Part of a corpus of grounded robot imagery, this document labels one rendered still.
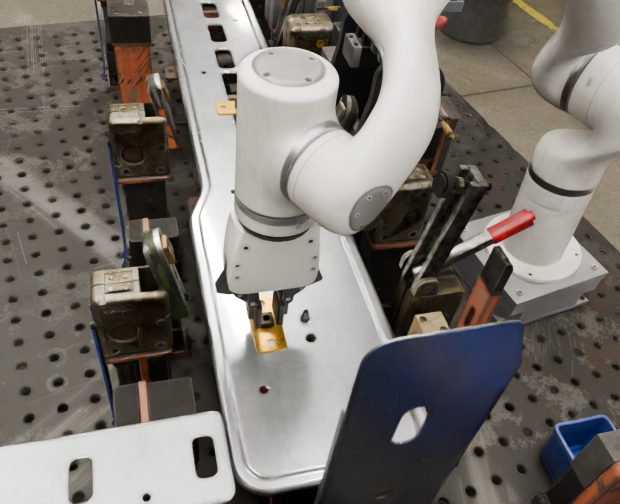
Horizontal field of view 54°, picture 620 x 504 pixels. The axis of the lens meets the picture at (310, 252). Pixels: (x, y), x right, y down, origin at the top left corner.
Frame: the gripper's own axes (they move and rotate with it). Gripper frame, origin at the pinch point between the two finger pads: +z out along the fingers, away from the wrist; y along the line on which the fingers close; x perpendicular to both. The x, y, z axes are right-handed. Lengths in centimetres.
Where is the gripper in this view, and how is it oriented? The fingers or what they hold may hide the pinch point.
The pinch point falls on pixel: (267, 307)
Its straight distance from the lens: 72.6
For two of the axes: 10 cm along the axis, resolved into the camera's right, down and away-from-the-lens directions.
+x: 2.5, 7.2, -6.5
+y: -9.6, 1.1, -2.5
